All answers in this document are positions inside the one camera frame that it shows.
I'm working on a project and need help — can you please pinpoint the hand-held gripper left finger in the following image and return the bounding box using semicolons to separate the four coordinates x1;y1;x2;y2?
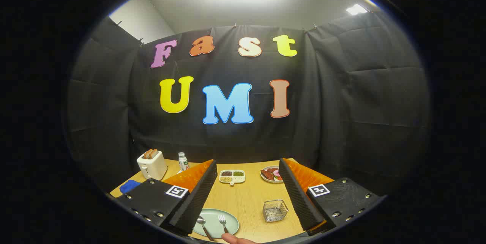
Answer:
116;159;218;237

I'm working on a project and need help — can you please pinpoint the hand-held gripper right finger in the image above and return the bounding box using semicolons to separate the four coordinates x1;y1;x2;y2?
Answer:
278;158;382;237

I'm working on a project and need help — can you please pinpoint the wooden-handled metal spoon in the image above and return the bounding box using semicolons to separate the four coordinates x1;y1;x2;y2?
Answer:
196;216;215;241

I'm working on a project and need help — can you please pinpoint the pale green round plate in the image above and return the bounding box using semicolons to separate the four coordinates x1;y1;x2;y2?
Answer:
192;208;240;239

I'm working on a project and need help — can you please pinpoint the white oval food plate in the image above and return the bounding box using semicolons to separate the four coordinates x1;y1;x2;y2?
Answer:
260;165;284;184

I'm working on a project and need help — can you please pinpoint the white divided dish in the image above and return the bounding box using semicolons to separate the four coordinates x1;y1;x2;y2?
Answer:
219;170;246;186

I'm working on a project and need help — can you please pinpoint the white toaster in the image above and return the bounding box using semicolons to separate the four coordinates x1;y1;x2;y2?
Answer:
137;149;168;181

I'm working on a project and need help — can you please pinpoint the blue folded cloth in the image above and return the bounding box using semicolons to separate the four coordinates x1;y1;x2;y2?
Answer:
120;179;142;194

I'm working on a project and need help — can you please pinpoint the small ceiling light panel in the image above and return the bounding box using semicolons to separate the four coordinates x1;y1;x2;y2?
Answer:
346;3;368;16

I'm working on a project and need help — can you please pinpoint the metal wire basket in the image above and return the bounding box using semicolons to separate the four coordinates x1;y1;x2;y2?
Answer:
263;199;289;223

